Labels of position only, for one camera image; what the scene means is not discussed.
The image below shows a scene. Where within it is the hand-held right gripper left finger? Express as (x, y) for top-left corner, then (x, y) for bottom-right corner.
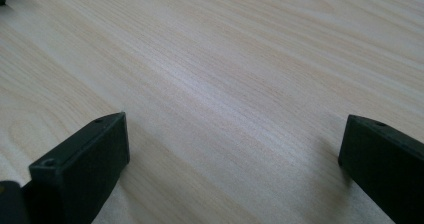
(21, 111), (131, 224)

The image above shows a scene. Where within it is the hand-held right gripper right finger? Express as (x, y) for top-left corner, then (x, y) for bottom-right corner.
(337, 114), (424, 224)

